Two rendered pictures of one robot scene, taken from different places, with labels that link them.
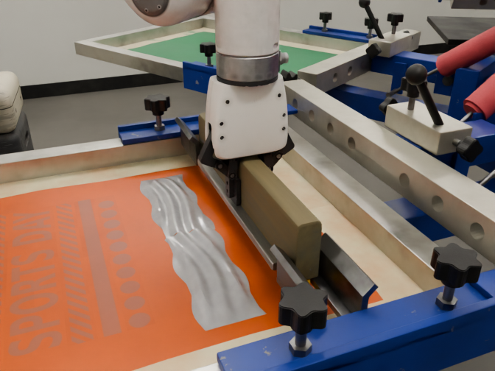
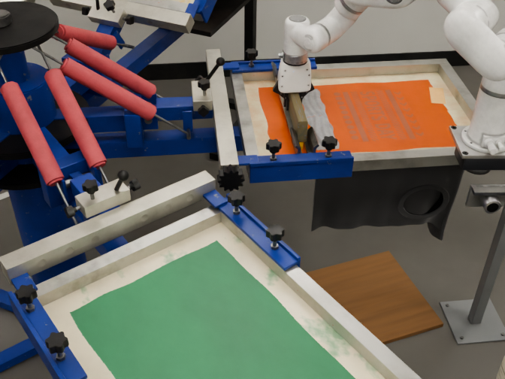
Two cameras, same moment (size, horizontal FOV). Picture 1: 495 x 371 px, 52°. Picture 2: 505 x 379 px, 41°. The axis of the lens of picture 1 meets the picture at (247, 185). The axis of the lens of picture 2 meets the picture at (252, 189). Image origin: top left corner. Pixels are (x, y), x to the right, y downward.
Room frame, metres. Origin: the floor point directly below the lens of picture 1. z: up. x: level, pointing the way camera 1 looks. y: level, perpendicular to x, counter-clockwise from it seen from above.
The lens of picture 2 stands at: (2.41, 0.34, 2.14)
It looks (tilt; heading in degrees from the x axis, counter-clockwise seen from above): 39 degrees down; 194
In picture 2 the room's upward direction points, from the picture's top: 1 degrees clockwise
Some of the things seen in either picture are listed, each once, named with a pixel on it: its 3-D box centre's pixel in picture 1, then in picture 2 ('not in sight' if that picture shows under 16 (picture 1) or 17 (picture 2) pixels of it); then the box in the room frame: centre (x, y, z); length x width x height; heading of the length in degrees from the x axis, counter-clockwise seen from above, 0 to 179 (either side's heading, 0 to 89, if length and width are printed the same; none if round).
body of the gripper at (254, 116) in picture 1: (247, 110); (294, 72); (0.60, 0.00, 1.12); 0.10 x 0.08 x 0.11; 111
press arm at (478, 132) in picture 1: (449, 146); (184, 107); (0.73, -0.32, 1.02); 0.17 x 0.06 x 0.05; 111
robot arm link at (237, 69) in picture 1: (253, 61); (293, 55); (0.61, -0.01, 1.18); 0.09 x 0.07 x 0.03; 111
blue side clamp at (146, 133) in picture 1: (202, 135); (300, 165); (0.87, 0.08, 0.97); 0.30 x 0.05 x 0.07; 111
